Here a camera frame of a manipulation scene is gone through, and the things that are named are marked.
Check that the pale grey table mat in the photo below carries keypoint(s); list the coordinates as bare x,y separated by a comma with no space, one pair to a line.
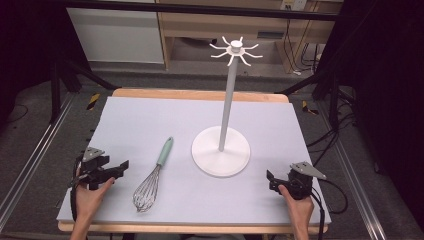
186,206

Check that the person's right hand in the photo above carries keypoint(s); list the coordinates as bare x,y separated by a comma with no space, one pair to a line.
299,209

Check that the black metal stand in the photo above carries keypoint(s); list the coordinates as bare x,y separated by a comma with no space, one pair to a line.
56,90
333,96

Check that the light wooden desk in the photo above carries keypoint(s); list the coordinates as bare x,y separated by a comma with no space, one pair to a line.
200,25

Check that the white cabinet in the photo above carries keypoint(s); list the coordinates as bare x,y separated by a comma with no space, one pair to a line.
116,33

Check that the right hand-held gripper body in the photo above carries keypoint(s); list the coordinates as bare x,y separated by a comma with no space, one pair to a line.
301,181

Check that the wooden table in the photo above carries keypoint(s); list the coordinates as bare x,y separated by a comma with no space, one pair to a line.
200,95

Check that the white power strip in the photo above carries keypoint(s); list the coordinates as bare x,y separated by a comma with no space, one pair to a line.
293,4

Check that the black curtain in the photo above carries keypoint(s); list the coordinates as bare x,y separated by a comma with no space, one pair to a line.
390,83

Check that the yellow black floor tape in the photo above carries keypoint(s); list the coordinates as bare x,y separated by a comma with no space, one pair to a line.
309,108
93,101

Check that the white hook stand rack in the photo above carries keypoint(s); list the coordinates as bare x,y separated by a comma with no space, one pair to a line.
220,156

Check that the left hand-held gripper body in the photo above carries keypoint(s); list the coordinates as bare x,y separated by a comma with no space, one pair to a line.
94,170

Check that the black horizontal frame bar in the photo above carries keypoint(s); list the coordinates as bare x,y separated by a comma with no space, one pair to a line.
200,9

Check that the metal floor rail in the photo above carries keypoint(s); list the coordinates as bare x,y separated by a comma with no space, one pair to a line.
33,156
356,186

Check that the person's left hand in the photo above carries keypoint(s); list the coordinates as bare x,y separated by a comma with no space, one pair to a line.
89,199

